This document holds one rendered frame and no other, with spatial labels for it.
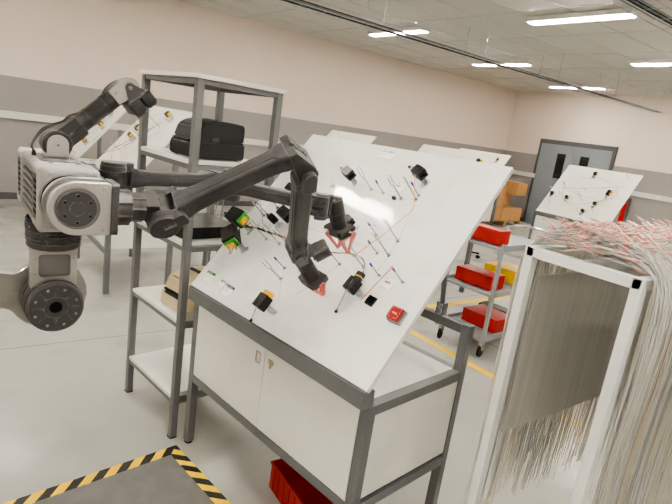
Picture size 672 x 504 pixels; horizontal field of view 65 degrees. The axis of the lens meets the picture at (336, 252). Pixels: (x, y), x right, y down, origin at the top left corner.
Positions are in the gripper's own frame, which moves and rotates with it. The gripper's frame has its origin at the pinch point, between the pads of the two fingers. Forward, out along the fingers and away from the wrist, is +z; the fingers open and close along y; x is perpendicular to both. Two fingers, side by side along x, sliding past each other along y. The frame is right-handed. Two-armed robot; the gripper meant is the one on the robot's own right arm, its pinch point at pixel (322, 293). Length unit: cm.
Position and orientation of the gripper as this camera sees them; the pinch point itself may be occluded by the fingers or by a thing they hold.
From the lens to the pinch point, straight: 189.2
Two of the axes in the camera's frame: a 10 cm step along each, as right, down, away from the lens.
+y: -6.3, -3.3, 7.1
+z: 3.6, 6.8, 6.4
